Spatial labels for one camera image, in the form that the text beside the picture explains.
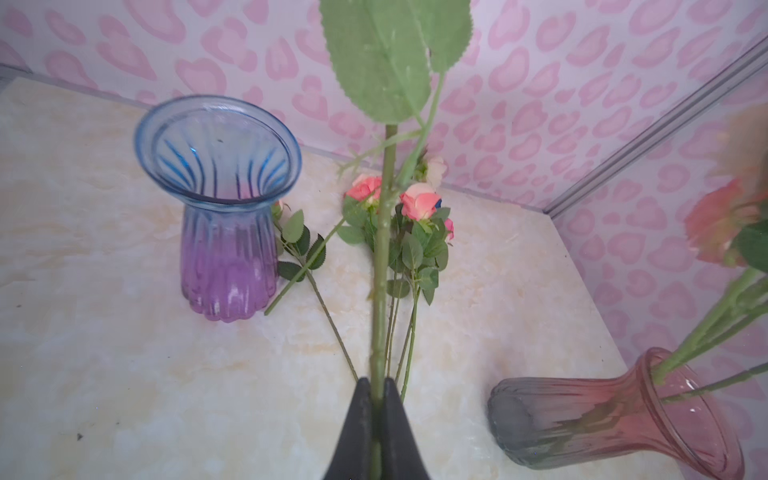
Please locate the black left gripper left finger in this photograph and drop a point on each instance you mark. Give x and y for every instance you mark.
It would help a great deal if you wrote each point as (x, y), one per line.
(352, 456)

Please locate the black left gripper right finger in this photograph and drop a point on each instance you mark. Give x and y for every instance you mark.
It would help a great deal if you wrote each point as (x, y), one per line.
(401, 459)

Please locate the magenta rose stem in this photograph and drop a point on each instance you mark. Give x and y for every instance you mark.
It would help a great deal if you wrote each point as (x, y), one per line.
(418, 253)

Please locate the pink bud rose stem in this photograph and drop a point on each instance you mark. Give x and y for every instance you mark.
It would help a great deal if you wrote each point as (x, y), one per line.
(300, 254)

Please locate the red grey glass vase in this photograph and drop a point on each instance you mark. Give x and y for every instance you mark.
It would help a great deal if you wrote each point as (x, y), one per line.
(545, 423)

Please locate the purple blue glass vase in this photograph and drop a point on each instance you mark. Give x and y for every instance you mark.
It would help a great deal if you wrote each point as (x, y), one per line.
(228, 162)

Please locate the dark pink rose stem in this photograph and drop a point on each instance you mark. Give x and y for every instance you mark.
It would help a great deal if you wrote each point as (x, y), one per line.
(391, 59)

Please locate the coral red rose stem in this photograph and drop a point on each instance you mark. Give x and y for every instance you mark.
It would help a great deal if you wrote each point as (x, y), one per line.
(360, 225)

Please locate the small white rose stem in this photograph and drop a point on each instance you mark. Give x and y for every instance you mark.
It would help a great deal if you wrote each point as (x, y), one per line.
(432, 170)

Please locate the aluminium frame post right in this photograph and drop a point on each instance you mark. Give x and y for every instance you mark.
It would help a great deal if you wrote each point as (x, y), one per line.
(690, 108)

